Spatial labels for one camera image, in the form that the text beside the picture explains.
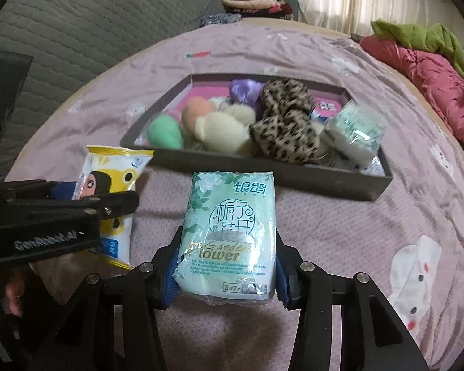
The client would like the green tissue pack in box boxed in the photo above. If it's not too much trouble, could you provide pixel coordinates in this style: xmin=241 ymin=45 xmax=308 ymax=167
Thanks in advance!
xmin=320 ymin=99 xmax=387 ymax=168

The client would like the green floral tissue pack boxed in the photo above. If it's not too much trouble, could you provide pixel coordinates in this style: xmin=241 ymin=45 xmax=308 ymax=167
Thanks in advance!
xmin=173 ymin=172 xmax=276 ymax=305

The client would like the pink book in box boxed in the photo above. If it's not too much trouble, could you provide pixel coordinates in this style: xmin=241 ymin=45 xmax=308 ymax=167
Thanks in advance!
xmin=162 ymin=86 xmax=343 ymax=121

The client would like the green garment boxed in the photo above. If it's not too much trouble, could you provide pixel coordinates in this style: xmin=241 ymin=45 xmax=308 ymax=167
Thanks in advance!
xmin=370 ymin=19 xmax=464 ymax=80

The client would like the cream plush puff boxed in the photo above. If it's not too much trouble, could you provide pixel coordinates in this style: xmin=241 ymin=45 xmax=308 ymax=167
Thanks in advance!
xmin=193 ymin=104 xmax=257 ymax=156

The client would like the grey quilted headboard cover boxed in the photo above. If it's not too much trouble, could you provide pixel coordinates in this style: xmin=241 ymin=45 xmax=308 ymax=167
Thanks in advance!
xmin=0 ymin=0 xmax=223 ymax=181

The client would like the green makeup sponge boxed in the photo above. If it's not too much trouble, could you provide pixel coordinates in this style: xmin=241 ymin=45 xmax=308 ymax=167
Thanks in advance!
xmin=146 ymin=114 xmax=183 ymax=149

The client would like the hand with red nails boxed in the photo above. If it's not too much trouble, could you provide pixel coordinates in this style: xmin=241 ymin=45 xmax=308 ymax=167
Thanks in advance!
xmin=5 ymin=268 xmax=25 ymax=318

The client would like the folded clothes pile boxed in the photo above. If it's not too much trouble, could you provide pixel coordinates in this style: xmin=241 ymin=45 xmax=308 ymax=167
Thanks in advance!
xmin=220 ymin=0 xmax=300 ymax=21

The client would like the pink crumpled quilt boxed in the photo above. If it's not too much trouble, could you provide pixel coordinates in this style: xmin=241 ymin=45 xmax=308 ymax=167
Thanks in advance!
xmin=359 ymin=35 xmax=464 ymax=149

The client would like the peach makeup sponge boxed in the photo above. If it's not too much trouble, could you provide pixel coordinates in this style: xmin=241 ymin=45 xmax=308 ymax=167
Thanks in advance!
xmin=181 ymin=96 xmax=216 ymax=137

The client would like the dark shallow cardboard box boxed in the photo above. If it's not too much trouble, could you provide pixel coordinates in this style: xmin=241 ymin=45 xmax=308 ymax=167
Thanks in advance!
xmin=120 ymin=73 xmax=393 ymax=201

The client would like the leopard print scrunchie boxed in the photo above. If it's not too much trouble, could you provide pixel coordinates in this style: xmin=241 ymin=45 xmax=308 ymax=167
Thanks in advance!
xmin=250 ymin=79 xmax=319 ymax=163

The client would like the purple satin scrunchie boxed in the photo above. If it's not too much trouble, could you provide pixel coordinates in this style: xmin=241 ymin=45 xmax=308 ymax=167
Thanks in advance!
xmin=229 ymin=79 xmax=264 ymax=105

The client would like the blue patterned cloth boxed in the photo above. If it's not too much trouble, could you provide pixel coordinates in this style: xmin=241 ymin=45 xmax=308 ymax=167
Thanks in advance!
xmin=199 ymin=13 xmax=242 ymax=28

